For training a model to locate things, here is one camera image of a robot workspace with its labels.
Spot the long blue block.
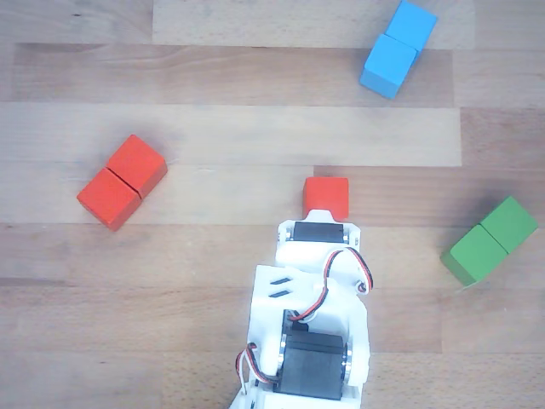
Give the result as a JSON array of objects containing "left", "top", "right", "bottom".
[{"left": 359, "top": 0, "right": 439, "bottom": 101}]

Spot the red black servo cable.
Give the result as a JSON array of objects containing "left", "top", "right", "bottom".
[
  {"left": 235, "top": 343, "right": 267, "bottom": 395},
  {"left": 291, "top": 248, "right": 375, "bottom": 323}
]

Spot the small red cube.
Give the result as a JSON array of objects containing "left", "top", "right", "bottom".
[{"left": 302, "top": 176, "right": 350, "bottom": 222}]

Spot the long green block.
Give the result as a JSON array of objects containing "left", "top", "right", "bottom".
[{"left": 439, "top": 195, "right": 539, "bottom": 287}]

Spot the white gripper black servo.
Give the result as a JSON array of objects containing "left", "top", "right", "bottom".
[{"left": 274, "top": 208, "right": 373, "bottom": 296}]

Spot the long red block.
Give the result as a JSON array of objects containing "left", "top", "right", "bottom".
[{"left": 76, "top": 134, "right": 169, "bottom": 233}]

